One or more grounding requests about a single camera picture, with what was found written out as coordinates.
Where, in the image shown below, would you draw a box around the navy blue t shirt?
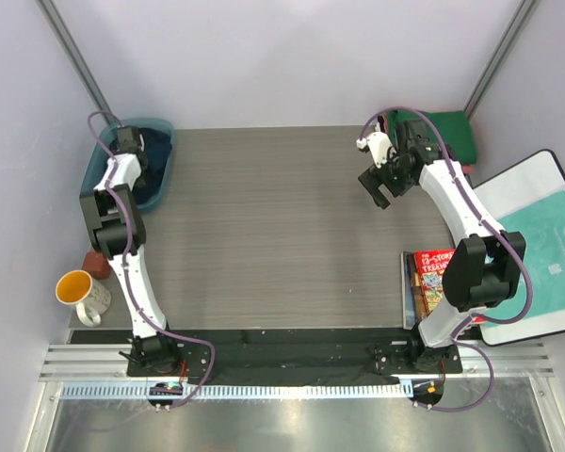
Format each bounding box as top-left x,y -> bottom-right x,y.
133,127 -> 172,204

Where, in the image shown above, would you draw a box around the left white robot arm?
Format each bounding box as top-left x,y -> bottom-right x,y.
79,124 -> 182,376

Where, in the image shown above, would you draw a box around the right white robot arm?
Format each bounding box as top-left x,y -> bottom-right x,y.
356,128 -> 526,373

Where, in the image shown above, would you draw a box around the teal plastic bin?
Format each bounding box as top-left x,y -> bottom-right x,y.
80,118 -> 176,214

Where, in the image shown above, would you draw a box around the white folded t shirt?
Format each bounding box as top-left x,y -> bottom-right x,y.
375,115 -> 388,135

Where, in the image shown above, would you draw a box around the pink folded t shirt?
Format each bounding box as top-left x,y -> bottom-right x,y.
461,165 -> 474,175

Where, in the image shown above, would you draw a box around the green folded t shirt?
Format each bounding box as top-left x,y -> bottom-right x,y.
386,110 -> 477,165

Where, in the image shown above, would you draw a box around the red treehouse book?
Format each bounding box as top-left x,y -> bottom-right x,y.
412,249 -> 455,320

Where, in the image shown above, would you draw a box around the red brown block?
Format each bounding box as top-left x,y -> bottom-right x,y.
82,250 -> 111,280

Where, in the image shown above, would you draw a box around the white board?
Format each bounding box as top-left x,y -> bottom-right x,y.
468,149 -> 565,347

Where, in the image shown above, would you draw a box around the white orange mug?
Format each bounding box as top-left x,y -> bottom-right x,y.
55,269 -> 112,328

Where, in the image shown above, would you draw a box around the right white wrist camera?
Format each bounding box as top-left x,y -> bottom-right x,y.
356,131 -> 393,168

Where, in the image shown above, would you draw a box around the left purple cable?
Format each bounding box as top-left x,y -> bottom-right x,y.
87,110 -> 217,409

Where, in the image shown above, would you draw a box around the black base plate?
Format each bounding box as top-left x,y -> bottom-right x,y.
72,328 -> 462,386

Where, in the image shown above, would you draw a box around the aluminium rail frame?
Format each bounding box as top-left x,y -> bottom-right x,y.
25,339 -> 565,451

